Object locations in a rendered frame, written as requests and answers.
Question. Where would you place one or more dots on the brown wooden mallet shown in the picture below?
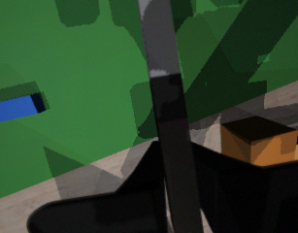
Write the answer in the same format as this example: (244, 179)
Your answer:
(259, 141)

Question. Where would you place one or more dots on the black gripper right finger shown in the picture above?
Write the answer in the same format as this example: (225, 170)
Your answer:
(236, 196)

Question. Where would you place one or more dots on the green putting mat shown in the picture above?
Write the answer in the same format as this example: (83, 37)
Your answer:
(86, 58)

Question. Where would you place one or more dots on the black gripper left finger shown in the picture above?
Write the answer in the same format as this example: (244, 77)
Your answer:
(137, 206)

